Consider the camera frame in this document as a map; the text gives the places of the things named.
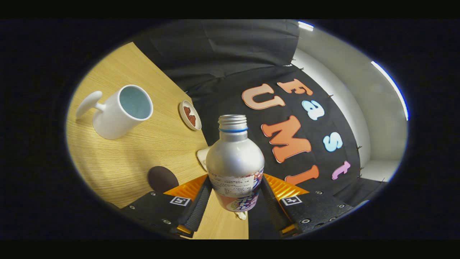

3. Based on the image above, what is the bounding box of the white toaster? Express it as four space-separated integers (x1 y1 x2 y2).
197 146 212 171

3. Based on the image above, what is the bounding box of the wooden table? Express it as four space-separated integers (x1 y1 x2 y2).
66 42 249 240

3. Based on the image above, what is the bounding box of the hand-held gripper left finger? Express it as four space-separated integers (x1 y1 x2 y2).
120 174 213 238

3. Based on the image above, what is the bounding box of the white cup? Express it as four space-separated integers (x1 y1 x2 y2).
75 85 154 140

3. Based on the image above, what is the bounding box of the silver juice bottle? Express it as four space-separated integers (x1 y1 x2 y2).
206 114 265 213

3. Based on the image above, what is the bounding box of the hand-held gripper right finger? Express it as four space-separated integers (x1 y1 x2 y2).
259 173 354 238

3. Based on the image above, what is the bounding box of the white plate with food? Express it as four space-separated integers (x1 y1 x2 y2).
179 100 202 131

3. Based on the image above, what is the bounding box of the dark brown round coaster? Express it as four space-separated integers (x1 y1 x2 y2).
148 166 179 194

